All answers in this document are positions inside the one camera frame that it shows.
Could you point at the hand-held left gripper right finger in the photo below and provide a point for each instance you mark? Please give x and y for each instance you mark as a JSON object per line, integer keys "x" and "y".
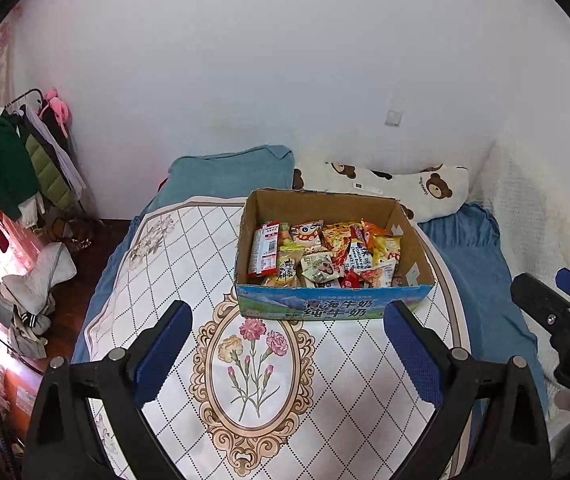
{"x": 415, "y": 350}

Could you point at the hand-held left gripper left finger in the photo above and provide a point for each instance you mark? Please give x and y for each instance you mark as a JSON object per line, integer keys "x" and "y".
{"x": 165, "y": 350}

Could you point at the cardboard box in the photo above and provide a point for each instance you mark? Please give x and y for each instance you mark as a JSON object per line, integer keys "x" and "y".
{"x": 315, "y": 305}

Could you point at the pile of mixed snacks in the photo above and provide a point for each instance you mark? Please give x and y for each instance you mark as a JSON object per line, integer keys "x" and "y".
{"x": 335, "y": 260}

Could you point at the blue bed sheet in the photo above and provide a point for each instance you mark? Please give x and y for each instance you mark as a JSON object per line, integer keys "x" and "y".
{"x": 475, "y": 260}

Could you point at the white textured blanket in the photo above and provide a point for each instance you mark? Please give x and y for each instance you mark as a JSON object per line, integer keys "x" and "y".
{"x": 540, "y": 210}

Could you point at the floral printed folding table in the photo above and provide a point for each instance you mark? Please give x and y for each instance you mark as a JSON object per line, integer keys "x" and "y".
{"x": 315, "y": 385}

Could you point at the grey striped clothes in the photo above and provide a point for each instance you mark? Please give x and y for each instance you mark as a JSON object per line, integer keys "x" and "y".
{"x": 30, "y": 327}

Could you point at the white garment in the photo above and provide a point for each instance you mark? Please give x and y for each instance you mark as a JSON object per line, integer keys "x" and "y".
{"x": 40, "y": 272}

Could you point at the bear print pillow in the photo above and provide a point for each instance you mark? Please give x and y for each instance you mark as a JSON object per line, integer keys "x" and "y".
{"x": 440, "y": 190}

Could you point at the brown handbag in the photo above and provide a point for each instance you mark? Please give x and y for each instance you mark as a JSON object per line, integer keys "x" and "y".
{"x": 72, "y": 232}

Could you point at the white remote control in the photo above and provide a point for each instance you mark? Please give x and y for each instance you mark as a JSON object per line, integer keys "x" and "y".
{"x": 367, "y": 190}

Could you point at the blue pillow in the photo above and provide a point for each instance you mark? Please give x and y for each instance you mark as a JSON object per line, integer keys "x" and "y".
{"x": 225, "y": 170}

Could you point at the olive puffer jacket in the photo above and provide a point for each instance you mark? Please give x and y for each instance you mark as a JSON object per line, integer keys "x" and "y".
{"x": 50, "y": 170}

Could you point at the dark green jacket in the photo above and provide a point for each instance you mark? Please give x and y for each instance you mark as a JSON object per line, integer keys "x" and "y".
{"x": 2, "y": 160}

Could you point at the pink plush item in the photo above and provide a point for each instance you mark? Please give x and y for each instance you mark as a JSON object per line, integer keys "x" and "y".
{"x": 57, "y": 107}

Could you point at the black clothes rack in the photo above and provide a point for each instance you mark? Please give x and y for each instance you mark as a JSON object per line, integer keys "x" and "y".
{"x": 35, "y": 92}

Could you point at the white wall plate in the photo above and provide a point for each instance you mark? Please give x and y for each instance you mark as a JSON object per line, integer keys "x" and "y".
{"x": 394, "y": 117}

